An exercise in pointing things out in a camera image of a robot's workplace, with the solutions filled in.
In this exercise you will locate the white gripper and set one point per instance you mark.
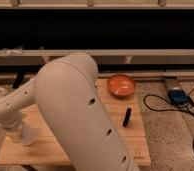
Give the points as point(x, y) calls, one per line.
point(12, 123)

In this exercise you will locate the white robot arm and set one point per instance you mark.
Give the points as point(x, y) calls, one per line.
point(65, 94)

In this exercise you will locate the wooden table board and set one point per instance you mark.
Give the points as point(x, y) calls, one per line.
point(46, 150)

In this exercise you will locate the orange bowl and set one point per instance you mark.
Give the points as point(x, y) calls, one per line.
point(121, 85)

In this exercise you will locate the blue power adapter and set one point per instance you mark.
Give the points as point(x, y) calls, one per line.
point(178, 97)

